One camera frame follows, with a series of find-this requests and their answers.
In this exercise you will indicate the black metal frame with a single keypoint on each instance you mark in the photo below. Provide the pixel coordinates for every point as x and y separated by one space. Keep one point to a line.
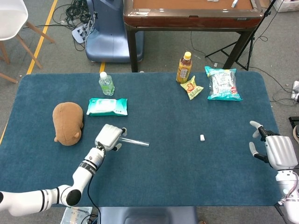
294 121

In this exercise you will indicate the small white cap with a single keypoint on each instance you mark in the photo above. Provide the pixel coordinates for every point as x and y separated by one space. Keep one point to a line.
202 137

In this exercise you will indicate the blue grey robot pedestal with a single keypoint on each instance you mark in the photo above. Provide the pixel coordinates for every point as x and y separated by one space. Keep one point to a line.
107 35

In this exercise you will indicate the white floor power strip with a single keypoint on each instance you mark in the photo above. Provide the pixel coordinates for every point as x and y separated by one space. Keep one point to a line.
78 35

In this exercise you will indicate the large teal snack bag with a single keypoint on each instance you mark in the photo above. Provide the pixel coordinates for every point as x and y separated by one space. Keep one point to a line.
223 84

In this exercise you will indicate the white box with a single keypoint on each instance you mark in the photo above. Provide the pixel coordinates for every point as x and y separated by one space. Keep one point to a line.
287 4

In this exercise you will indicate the brown plush capybara toy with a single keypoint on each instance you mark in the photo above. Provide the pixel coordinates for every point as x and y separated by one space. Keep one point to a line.
67 123

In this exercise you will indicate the blue grey robot torso base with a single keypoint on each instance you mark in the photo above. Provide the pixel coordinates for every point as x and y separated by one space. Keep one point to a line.
147 214

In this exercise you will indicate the blue carpet table mat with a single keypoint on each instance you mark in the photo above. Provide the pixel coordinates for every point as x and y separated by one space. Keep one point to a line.
163 116

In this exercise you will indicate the clear green label water bottle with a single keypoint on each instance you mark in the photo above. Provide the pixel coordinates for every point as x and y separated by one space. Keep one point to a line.
106 85

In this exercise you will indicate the clear plastic document bag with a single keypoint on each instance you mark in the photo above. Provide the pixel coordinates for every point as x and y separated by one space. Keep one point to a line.
76 213

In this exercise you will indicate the brown mahjong table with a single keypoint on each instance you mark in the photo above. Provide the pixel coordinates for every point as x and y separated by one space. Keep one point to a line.
191 19

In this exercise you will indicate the yellow cap tea bottle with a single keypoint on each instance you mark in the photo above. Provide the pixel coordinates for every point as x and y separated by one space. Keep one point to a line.
184 70

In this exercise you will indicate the green wet wipes pack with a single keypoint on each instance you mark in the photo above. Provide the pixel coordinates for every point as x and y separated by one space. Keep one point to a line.
106 107

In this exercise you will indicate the small yellow snack bag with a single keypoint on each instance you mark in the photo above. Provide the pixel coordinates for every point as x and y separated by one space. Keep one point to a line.
192 89

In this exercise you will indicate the clear glass test tube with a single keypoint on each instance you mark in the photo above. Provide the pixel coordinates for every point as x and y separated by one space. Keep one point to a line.
137 141

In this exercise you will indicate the white chair with wooden legs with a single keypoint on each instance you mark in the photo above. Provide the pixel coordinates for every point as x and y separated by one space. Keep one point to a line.
10 18

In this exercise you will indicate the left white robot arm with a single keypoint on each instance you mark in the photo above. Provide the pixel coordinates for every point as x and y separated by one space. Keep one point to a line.
81 173

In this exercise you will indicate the white power strip with plugs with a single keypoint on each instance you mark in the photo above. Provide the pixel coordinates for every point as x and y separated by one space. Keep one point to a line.
296 91

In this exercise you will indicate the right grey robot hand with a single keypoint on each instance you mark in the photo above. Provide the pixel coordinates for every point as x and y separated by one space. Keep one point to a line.
280 151

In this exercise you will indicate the black tripod stand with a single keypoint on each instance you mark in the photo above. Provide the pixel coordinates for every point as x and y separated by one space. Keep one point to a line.
248 50

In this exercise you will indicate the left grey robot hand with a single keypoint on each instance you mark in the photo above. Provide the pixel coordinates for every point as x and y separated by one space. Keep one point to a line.
109 136

